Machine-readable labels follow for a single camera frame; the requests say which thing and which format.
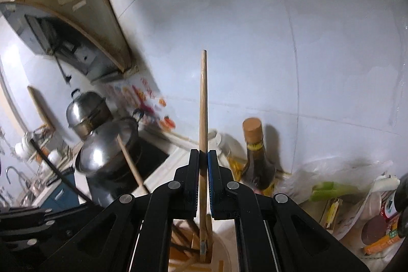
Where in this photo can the green vegetable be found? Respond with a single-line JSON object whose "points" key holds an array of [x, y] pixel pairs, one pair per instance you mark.
{"points": [[324, 191]]}

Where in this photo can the dark soy sauce bottle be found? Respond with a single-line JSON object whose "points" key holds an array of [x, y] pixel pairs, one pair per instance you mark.
{"points": [[402, 204]]}

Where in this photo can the beige ribbed utensil holder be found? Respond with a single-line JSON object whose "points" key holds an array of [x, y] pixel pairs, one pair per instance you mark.
{"points": [[185, 243]]}

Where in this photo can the wooden chopstick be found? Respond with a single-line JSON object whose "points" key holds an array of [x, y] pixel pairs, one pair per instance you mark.
{"points": [[203, 160], [132, 165]]}

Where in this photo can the wooden cutting board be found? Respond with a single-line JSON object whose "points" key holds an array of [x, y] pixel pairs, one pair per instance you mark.
{"points": [[35, 96]]}

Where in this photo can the colourful wall sticker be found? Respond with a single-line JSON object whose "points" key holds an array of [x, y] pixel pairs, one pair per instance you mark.
{"points": [[138, 93]]}

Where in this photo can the dark vinegar bottle tan cap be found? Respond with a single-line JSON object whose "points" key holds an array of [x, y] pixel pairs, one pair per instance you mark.
{"points": [[259, 172]]}

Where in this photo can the range hood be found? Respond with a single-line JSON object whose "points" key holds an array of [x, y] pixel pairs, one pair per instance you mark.
{"points": [[82, 33]]}

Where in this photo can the white plastic bag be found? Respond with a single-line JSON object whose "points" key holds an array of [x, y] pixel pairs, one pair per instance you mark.
{"points": [[356, 202]]}

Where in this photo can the orange snack package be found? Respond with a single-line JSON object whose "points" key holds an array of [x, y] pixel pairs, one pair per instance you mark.
{"points": [[391, 237]]}

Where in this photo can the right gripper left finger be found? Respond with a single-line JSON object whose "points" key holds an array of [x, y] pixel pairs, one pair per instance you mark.
{"points": [[133, 233]]}

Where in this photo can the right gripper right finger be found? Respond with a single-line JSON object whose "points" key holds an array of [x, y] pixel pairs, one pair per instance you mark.
{"points": [[274, 233]]}

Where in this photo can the stainless steel steamer pot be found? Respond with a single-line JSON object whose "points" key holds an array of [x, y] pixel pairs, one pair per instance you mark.
{"points": [[86, 112]]}

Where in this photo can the steel wok with lid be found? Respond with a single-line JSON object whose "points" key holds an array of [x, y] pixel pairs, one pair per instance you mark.
{"points": [[101, 155]]}

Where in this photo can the blue kitchen cabinet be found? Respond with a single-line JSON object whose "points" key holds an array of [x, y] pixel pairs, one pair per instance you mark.
{"points": [[59, 198]]}

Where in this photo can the clear cooking oil bottle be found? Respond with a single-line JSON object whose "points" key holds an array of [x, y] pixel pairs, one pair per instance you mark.
{"points": [[227, 151]]}

